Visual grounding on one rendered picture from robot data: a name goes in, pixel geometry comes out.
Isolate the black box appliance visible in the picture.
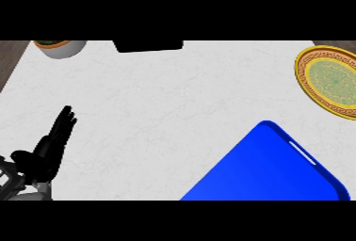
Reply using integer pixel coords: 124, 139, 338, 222
111, 40, 185, 54

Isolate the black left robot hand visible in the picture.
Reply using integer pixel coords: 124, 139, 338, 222
10, 104, 80, 186

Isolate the blue tray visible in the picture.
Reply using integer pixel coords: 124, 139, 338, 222
179, 120, 352, 201

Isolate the grey plant pot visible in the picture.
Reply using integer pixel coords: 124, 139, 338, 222
32, 40, 89, 60

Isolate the yellow patterned plate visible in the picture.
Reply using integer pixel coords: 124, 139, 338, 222
294, 44, 356, 121

